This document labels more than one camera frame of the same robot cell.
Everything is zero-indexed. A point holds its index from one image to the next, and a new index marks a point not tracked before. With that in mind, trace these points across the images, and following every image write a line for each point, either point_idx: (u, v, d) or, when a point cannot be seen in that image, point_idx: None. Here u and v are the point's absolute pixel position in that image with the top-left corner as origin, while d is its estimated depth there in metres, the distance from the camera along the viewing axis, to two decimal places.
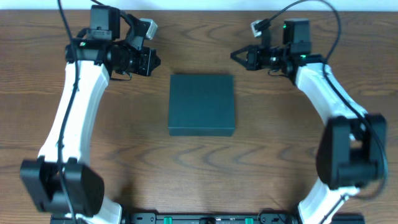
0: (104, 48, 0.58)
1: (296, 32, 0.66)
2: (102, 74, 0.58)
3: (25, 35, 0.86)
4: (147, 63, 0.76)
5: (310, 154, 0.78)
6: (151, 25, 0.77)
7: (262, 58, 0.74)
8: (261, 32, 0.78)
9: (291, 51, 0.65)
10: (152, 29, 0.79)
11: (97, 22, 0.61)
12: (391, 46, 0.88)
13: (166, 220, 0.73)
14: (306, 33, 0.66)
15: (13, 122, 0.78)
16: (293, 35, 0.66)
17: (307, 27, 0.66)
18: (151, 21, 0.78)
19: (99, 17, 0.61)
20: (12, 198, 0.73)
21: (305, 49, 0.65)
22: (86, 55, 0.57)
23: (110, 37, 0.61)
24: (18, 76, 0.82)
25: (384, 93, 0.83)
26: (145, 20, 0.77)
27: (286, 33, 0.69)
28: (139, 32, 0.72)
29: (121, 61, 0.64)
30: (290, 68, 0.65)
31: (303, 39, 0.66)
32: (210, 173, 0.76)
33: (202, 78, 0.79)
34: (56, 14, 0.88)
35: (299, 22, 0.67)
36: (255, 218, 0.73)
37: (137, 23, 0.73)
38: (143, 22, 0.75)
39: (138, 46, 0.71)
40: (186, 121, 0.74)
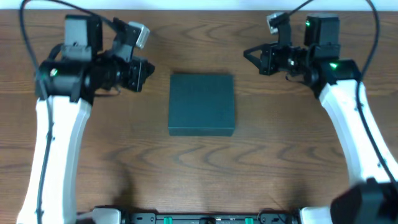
0: (79, 71, 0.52)
1: (324, 31, 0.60)
2: (81, 110, 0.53)
3: (27, 37, 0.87)
4: (137, 76, 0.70)
5: (310, 154, 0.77)
6: (142, 32, 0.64)
7: (279, 61, 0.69)
8: (277, 28, 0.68)
9: (315, 56, 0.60)
10: (143, 36, 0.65)
11: (73, 37, 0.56)
12: (392, 46, 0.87)
13: (166, 220, 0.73)
14: (333, 34, 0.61)
15: (13, 122, 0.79)
16: (319, 36, 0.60)
17: (336, 25, 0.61)
18: (142, 27, 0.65)
19: (73, 30, 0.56)
20: (13, 198, 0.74)
21: (333, 53, 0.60)
22: (59, 83, 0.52)
23: (87, 53, 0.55)
24: (18, 76, 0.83)
25: (386, 93, 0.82)
26: (135, 24, 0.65)
27: (310, 32, 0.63)
28: (126, 42, 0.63)
29: (105, 76, 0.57)
30: (316, 77, 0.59)
31: (330, 40, 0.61)
32: (210, 173, 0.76)
33: (202, 78, 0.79)
34: (58, 15, 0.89)
35: (326, 19, 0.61)
36: (255, 218, 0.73)
37: (125, 28, 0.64)
38: (133, 27, 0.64)
39: (126, 57, 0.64)
40: (186, 121, 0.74)
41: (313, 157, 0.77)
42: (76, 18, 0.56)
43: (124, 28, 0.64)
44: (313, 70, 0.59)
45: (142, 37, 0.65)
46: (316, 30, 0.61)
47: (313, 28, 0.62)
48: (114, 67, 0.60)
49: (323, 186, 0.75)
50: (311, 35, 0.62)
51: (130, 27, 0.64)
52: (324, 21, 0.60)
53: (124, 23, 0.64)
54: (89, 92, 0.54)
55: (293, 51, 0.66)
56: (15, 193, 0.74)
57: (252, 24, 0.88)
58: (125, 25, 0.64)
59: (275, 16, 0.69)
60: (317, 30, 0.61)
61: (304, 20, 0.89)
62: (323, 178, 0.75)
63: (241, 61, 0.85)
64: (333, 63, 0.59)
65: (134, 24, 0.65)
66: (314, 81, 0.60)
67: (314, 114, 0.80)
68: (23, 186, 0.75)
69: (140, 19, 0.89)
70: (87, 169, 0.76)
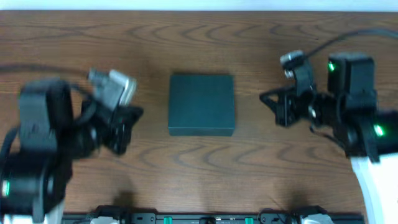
0: (40, 172, 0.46)
1: (356, 76, 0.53)
2: (39, 208, 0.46)
3: (27, 36, 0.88)
4: (122, 134, 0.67)
5: (310, 154, 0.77)
6: (123, 87, 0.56)
7: (300, 111, 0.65)
8: (292, 72, 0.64)
9: (346, 108, 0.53)
10: (127, 93, 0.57)
11: (28, 121, 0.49)
12: (392, 47, 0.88)
13: (166, 220, 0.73)
14: (366, 81, 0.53)
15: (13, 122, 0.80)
16: (350, 84, 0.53)
17: (370, 68, 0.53)
18: (125, 82, 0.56)
19: (28, 114, 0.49)
20: None
21: (368, 102, 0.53)
22: (14, 198, 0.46)
23: (50, 141, 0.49)
24: (18, 76, 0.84)
25: (385, 94, 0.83)
26: (119, 77, 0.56)
27: (338, 76, 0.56)
28: (104, 103, 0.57)
29: (74, 149, 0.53)
30: (354, 137, 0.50)
31: (364, 86, 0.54)
32: (210, 172, 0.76)
33: (202, 78, 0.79)
34: (58, 14, 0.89)
35: (357, 61, 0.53)
36: (255, 218, 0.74)
37: (102, 84, 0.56)
38: (112, 81, 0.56)
39: (108, 117, 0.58)
40: (186, 120, 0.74)
41: (313, 157, 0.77)
42: (35, 91, 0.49)
43: (102, 84, 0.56)
44: (349, 127, 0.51)
45: (125, 94, 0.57)
46: (344, 76, 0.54)
47: (337, 74, 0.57)
48: (88, 130, 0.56)
49: (321, 185, 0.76)
50: (340, 80, 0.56)
51: (110, 81, 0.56)
52: (354, 63, 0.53)
53: (102, 77, 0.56)
54: (54, 194, 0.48)
55: (315, 99, 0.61)
56: None
57: (252, 25, 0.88)
58: (102, 80, 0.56)
59: (291, 57, 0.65)
60: (346, 76, 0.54)
61: (304, 20, 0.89)
62: (321, 178, 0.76)
63: (241, 61, 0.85)
64: (377, 125, 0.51)
65: (115, 76, 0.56)
66: (352, 144, 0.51)
67: None
68: None
69: (139, 20, 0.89)
70: (87, 170, 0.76)
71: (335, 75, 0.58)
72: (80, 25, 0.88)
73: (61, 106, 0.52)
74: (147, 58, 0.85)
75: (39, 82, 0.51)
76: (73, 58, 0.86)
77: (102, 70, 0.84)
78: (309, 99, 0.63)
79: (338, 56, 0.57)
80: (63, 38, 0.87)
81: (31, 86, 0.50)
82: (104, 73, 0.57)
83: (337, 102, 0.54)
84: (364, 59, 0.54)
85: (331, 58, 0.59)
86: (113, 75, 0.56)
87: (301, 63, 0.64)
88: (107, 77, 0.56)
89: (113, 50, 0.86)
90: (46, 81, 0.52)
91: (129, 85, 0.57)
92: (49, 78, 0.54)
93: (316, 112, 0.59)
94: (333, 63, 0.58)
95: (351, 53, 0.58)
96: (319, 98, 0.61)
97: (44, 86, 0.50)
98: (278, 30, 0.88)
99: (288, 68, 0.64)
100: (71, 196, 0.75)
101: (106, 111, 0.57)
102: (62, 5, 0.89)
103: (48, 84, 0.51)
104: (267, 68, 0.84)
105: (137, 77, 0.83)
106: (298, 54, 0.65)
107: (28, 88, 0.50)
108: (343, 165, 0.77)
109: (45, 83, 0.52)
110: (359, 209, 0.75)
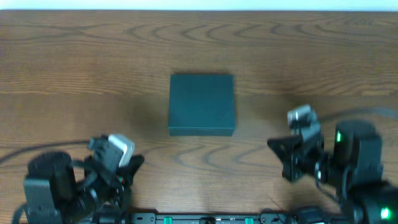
0: None
1: (364, 154, 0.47)
2: None
3: (27, 35, 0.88)
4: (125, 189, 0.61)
5: None
6: (122, 153, 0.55)
7: (304, 168, 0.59)
8: (298, 130, 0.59)
9: (352, 181, 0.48)
10: (127, 155, 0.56)
11: (35, 201, 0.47)
12: (392, 46, 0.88)
13: (166, 220, 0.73)
14: (373, 155, 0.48)
15: (12, 122, 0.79)
16: (357, 159, 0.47)
17: (379, 144, 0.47)
18: (129, 145, 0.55)
19: (36, 196, 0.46)
20: (12, 198, 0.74)
21: (374, 178, 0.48)
22: None
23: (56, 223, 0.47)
24: (18, 76, 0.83)
25: (385, 93, 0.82)
26: (121, 141, 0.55)
27: (344, 147, 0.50)
28: (104, 167, 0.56)
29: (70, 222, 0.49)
30: (359, 216, 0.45)
31: (370, 160, 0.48)
32: (210, 173, 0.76)
33: (202, 79, 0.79)
34: (58, 14, 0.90)
35: (359, 133, 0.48)
36: (255, 218, 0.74)
37: (103, 149, 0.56)
38: (112, 145, 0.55)
39: (109, 179, 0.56)
40: (187, 121, 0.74)
41: None
42: (40, 173, 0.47)
43: (103, 147, 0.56)
44: (354, 205, 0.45)
45: (125, 157, 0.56)
46: (350, 149, 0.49)
47: (346, 147, 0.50)
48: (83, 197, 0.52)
49: None
50: (344, 152, 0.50)
51: (110, 146, 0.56)
52: (362, 139, 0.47)
53: (102, 142, 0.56)
54: None
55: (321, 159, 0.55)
56: (13, 193, 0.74)
57: (252, 24, 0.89)
58: (103, 144, 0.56)
59: (298, 114, 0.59)
60: (353, 151, 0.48)
61: (304, 20, 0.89)
62: None
63: (241, 61, 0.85)
64: (385, 206, 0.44)
65: (115, 140, 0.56)
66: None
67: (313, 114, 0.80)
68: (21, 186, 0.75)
69: (139, 20, 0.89)
70: None
71: (342, 148, 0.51)
72: (80, 25, 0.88)
73: (65, 182, 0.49)
74: (147, 58, 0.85)
75: (41, 161, 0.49)
76: (73, 58, 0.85)
77: (102, 70, 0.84)
78: (318, 156, 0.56)
79: (346, 126, 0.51)
80: (63, 37, 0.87)
81: (34, 166, 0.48)
82: (104, 140, 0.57)
83: (344, 175, 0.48)
84: (370, 132, 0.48)
85: (339, 125, 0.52)
86: (112, 139, 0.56)
87: (309, 120, 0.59)
88: (107, 142, 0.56)
89: (113, 49, 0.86)
90: (48, 158, 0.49)
91: (130, 149, 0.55)
92: (50, 152, 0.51)
93: (322, 172, 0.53)
94: (341, 133, 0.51)
95: (357, 121, 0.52)
96: (326, 155, 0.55)
97: (47, 168, 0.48)
98: (278, 29, 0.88)
99: (295, 127, 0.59)
100: None
101: (107, 173, 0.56)
102: (63, 6, 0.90)
103: (50, 163, 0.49)
104: (266, 68, 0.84)
105: (137, 76, 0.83)
106: (307, 109, 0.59)
107: (33, 170, 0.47)
108: None
109: (47, 162, 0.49)
110: None
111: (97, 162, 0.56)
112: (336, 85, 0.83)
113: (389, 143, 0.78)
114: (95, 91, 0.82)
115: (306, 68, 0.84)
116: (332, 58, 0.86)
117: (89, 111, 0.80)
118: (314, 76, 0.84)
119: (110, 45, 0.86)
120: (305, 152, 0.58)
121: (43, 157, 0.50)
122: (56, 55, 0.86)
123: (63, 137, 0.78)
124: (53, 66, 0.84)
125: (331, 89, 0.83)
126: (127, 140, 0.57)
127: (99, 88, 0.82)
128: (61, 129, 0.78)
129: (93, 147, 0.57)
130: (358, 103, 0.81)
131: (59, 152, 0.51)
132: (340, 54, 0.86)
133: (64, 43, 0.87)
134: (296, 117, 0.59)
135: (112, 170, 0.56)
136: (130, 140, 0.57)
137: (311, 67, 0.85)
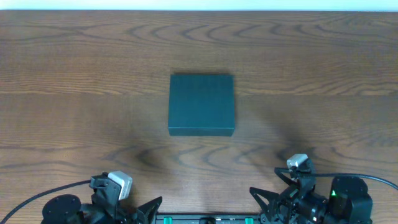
0: None
1: (358, 210, 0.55)
2: None
3: (26, 35, 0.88)
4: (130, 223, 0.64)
5: (310, 154, 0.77)
6: (122, 187, 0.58)
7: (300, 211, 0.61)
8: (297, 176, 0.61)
9: None
10: (126, 189, 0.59)
11: None
12: (391, 46, 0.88)
13: (166, 220, 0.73)
14: (364, 211, 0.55)
15: (12, 122, 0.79)
16: (351, 215, 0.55)
17: (370, 205, 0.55)
18: (127, 180, 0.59)
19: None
20: (11, 198, 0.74)
21: None
22: None
23: None
24: (18, 76, 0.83)
25: (384, 93, 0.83)
26: (120, 178, 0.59)
27: (338, 203, 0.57)
28: (107, 202, 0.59)
29: None
30: None
31: (362, 217, 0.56)
32: (210, 173, 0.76)
33: (202, 79, 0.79)
34: (58, 14, 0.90)
35: (352, 194, 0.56)
36: (255, 218, 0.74)
37: (104, 186, 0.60)
38: (112, 182, 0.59)
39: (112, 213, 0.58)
40: (187, 121, 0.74)
41: (313, 157, 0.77)
42: (53, 219, 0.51)
43: (104, 185, 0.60)
44: None
45: (124, 191, 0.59)
46: (344, 206, 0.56)
47: (339, 203, 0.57)
48: None
49: (321, 186, 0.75)
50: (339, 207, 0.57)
51: (110, 183, 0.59)
52: (355, 200, 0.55)
53: (102, 180, 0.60)
54: None
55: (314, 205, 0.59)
56: (13, 193, 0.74)
57: (252, 25, 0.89)
58: (104, 182, 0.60)
59: (298, 163, 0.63)
60: (346, 209, 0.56)
61: (303, 20, 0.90)
62: (322, 178, 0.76)
63: (241, 61, 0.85)
64: None
65: (114, 176, 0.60)
66: None
67: (313, 114, 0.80)
68: (21, 186, 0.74)
69: (139, 20, 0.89)
70: (86, 170, 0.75)
71: (334, 201, 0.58)
72: (79, 25, 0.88)
73: None
74: (147, 58, 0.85)
75: (53, 207, 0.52)
76: (73, 58, 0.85)
77: (102, 70, 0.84)
78: (313, 200, 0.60)
79: (341, 183, 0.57)
80: (62, 37, 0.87)
81: (48, 213, 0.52)
82: (103, 177, 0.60)
83: None
84: (362, 192, 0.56)
85: (334, 181, 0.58)
86: (111, 177, 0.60)
87: (307, 168, 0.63)
88: (107, 179, 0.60)
89: (113, 50, 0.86)
90: (60, 204, 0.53)
91: (128, 182, 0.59)
92: (61, 196, 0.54)
93: (318, 216, 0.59)
94: (334, 189, 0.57)
95: (351, 178, 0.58)
96: (321, 200, 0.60)
97: (61, 213, 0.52)
98: (278, 29, 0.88)
99: (295, 174, 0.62)
100: None
101: (111, 208, 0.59)
102: (62, 6, 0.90)
103: (61, 207, 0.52)
104: (266, 68, 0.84)
105: (137, 76, 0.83)
106: (305, 158, 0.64)
107: (48, 216, 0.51)
108: (344, 165, 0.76)
109: (59, 208, 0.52)
110: None
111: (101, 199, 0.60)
112: (336, 85, 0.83)
113: (388, 142, 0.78)
114: (95, 91, 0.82)
115: (306, 68, 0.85)
116: (332, 58, 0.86)
117: (89, 111, 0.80)
118: (314, 76, 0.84)
119: (110, 45, 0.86)
120: (302, 197, 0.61)
121: (55, 202, 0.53)
122: (56, 55, 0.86)
123: (63, 137, 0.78)
124: (53, 66, 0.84)
125: (331, 89, 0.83)
126: (124, 175, 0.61)
127: (99, 88, 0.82)
128: (61, 129, 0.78)
129: (95, 187, 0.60)
130: (357, 104, 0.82)
131: (68, 196, 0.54)
132: (340, 54, 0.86)
133: (64, 43, 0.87)
134: (296, 166, 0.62)
135: (113, 205, 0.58)
136: (126, 176, 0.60)
137: (311, 67, 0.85)
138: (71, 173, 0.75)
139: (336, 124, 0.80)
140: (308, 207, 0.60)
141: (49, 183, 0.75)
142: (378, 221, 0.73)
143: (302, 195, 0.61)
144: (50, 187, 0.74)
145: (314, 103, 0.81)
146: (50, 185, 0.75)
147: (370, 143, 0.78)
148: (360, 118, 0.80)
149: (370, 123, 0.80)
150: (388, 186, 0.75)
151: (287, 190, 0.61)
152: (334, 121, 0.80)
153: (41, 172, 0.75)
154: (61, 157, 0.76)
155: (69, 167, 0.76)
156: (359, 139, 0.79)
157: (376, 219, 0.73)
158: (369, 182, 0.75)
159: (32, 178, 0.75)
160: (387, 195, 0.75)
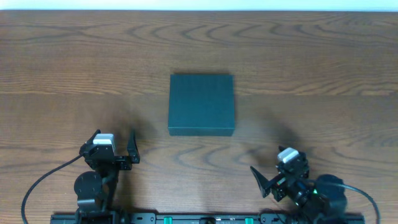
0: None
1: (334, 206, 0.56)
2: None
3: (25, 35, 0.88)
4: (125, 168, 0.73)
5: (310, 154, 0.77)
6: (111, 146, 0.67)
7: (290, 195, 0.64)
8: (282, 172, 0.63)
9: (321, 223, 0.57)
10: (113, 144, 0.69)
11: (86, 209, 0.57)
12: (391, 46, 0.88)
13: (166, 220, 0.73)
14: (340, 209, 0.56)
15: (13, 122, 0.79)
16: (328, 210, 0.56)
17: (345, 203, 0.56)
18: (111, 138, 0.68)
19: (87, 208, 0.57)
20: (11, 198, 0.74)
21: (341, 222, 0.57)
22: None
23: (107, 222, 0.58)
24: (18, 76, 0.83)
25: (384, 93, 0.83)
26: (105, 140, 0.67)
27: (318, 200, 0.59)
28: (106, 160, 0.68)
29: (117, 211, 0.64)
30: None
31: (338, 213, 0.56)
32: (210, 173, 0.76)
33: (201, 79, 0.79)
34: (58, 14, 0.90)
35: (332, 193, 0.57)
36: (255, 218, 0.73)
37: (95, 152, 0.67)
38: (101, 145, 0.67)
39: (115, 162, 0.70)
40: (187, 121, 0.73)
41: (313, 157, 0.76)
42: (86, 196, 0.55)
43: (94, 150, 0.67)
44: None
45: (113, 146, 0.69)
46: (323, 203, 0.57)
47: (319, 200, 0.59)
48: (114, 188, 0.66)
49: None
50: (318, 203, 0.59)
51: (101, 147, 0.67)
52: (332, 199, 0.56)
53: (91, 148, 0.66)
54: None
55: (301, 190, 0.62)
56: (13, 193, 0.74)
57: (252, 25, 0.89)
58: (94, 148, 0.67)
59: (285, 160, 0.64)
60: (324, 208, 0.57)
61: (303, 20, 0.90)
62: None
63: (241, 61, 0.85)
64: None
65: (99, 140, 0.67)
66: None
67: (312, 114, 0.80)
68: (21, 186, 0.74)
69: (139, 20, 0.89)
70: (86, 170, 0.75)
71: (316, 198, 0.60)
72: (79, 25, 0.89)
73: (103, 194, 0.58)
74: (147, 58, 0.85)
75: (81, 185, 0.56)
76: (73, 58, 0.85)
77: (102, 70, 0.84)
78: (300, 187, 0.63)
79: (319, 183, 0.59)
80: (63, 37, 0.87)
81: (79, 191, 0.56)
82: (89, 145, 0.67)
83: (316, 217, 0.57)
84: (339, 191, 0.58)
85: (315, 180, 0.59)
86: (97, 142, 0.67)
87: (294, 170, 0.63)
88: (94, 145, 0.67)
89: (113, 50, 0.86)
90: (86, 182, 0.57)
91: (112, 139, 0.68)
92: (84, 173, 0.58)
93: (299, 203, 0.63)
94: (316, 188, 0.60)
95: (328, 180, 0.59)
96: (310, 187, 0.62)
97: (89, 188, 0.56)
98: (278, 29, 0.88)
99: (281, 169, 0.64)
100: (69, 196, 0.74)
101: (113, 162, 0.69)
102: (62, 6, 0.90)
103: (88, 185, 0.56)
104: (266, 68, 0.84)
105: (137, 76, 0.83)
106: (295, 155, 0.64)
107: (79, 194, 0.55)
108: (344, 165, 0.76)
109: (86, 186, 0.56)
110: (360, 209, 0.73)
111: (99, 161, 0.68)
112: (336, 85, 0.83)
113: (388, 142, 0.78)
114: (95, 91, 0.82)
115: (306, 68, 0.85)
116: (331, 58, 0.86)
117: (89, 111, 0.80)
118: (314, 76, 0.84)
119: (110, 45, 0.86)
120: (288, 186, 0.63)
121: (81, 181, 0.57)
122: (56, 55, 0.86)
123: (63, 137, 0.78)
124: (53, 66, 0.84)
125: (331, 89, 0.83)
126: (104, 135, 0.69)
127: (99, 88, 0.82)
128: (61, 129, 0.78)
129: (88, 157, 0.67)
130: (357, 104, 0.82)
131: (90, 173, 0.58)
132: (340, 54, 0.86)
133: (63, 43, 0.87)
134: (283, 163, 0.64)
135: (112, 159, 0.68)
136: (109, 135, 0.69)
137: (311, 67, 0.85)
138: (71, 173, 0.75)
139: (336, 124, 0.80)
140: (294, 192, 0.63)
141: (49, 183, 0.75)
142: (379, 221, 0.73)
143: (289, 184, 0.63)
144: (50, 187, 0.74)
145: (314, 104, 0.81)
146: (51, 185, 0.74)
147: (370, 143, 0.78)
148: (360, 118, 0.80)
149: (370, 123, 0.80)
150: (388, 186, 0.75)
151: (277, 177, 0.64)
152: (334, 121, 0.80)
153: (41, 172, 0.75)
154: (61, 157, 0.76)
155: (69, 167, 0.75)
156: (359, 139, 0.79)
157: (375, 218, 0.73)
158: (369, 182, 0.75)
159: (32, 178, 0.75)
160: (387, 194, 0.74)
